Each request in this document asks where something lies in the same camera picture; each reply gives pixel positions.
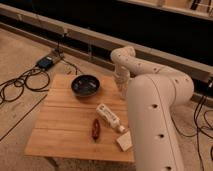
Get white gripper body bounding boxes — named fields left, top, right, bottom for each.
left=114, top=65, right=130, bottom=99

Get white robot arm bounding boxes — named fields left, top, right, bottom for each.
left=111, top=46, right=194, bottom=171

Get dark ceramic bowl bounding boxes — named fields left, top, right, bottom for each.
left=71, top=75, right=100, bottom=97

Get dark red oblong object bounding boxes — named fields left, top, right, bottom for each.
left=92, top=119, right=101, bottom=141

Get beige sponge block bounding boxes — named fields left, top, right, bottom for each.
left=116, top=131, right=132, bottom=151

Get wooden table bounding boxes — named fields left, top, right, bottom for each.
left=25, top=75, right=134, bottom=162

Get black power adapter box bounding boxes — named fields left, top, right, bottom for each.
left=36, top=56, right=54, bottom=71

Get long wooden beam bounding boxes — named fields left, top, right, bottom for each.
left=0, top=3, right=213, bottom=81

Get black coiled cable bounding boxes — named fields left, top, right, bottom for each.
left=0, top=67, right=52, bottom=105

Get black cables right floor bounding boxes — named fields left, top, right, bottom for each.
left=171, top=94, right=213, bottom=171

